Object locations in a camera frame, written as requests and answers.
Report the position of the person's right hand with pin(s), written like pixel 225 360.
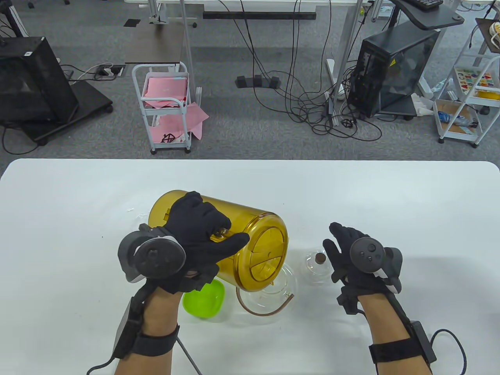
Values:
pixel 343 242

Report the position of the person's left hand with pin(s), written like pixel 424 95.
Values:
pixel 195 222

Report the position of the black hand controller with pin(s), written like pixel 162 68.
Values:
pixel 369 254
pixel 156 258

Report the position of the glass teapot lid cork knob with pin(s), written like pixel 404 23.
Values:
pixel 312 273

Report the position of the yellow plastic pitcher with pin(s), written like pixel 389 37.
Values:
pixel 265 250

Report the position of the green plastic bowl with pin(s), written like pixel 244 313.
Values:
pixel 203 304

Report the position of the glass teapot with infuser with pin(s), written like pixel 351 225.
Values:
pixel 273 300

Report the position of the person's left forearm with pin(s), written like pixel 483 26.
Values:
pixel 160 312

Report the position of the person's right forearm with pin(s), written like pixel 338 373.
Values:
pixel 384 324

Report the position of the clear water puddle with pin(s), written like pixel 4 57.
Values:
pixel 140 216

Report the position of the white rolling cart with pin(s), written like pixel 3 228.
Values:
pixel 166 112

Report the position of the pink paper sheets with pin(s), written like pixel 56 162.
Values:
pixel 164 88

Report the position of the white utility cart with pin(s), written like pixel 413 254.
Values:
pixel 457 136

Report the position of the white plastic bags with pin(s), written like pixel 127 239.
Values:
pixel 422 105

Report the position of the aluminium pole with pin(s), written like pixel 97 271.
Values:
pixel 186 58

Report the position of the black rolling base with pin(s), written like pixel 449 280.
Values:
pixel 86 97

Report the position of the blue packet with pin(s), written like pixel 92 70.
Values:
pixel 457 119

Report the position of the floor socket box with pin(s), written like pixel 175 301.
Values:
pixel 111 71

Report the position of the black computer tower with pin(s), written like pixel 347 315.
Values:
pixel 390 70

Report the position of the dark brown side table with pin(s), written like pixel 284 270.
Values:
pixel 156 43

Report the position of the white desk leg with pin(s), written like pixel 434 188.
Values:
pixel 347 47

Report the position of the yellow round container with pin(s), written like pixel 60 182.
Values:
pixel 488 94

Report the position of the colourful puzzle board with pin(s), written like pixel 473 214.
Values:
pixel 472 80

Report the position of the black desk foot bar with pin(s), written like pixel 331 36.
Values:
pixel 258 15

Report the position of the black keyboard tray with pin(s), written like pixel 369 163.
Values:
pixel 433 17

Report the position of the brown tray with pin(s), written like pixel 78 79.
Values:
pixel 484 43

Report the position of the black keyboard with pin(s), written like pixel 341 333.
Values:
pixel 425 3

